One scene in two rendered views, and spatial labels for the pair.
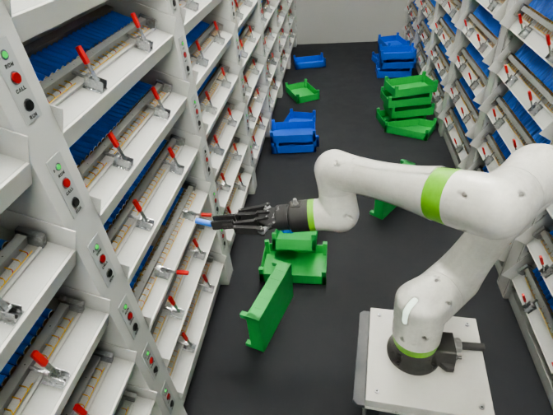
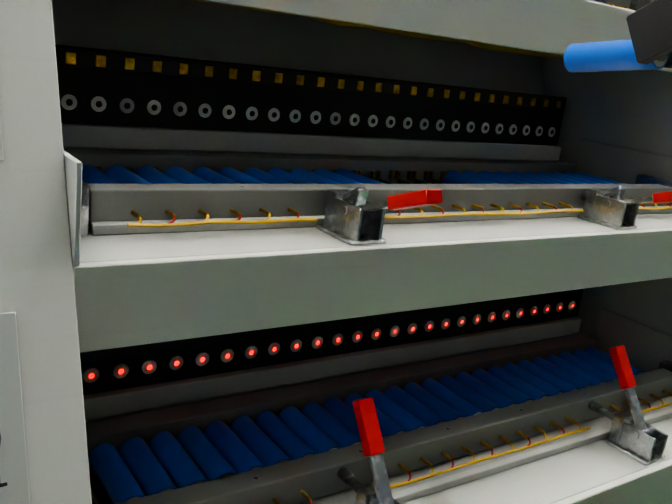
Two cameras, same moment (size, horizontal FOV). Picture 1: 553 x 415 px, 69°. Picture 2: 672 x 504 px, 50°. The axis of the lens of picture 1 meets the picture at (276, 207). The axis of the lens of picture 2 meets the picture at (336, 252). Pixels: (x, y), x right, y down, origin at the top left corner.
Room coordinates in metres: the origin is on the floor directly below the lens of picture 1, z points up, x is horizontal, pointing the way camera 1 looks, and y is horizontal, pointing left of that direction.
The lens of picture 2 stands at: (0.51, 0.03, 0.50)
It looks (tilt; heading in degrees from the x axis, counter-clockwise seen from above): 3 degrees up; 45
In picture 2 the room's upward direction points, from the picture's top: 6 degrees counter-clockwise
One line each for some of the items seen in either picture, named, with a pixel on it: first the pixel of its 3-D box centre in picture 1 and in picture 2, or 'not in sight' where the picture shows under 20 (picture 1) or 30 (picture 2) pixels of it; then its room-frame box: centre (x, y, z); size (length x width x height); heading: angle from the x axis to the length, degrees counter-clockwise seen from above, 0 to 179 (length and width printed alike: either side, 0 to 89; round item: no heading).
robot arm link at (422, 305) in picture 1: (421, 314); not in sight; (0.66, -0.36, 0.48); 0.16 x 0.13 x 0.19; 126
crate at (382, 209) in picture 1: (392, 188); not in sight; (1.74, -0.63, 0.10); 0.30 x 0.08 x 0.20; 134
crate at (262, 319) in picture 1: (268, 304); not in sight; (1.05, 0.07, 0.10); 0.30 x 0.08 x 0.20; 152
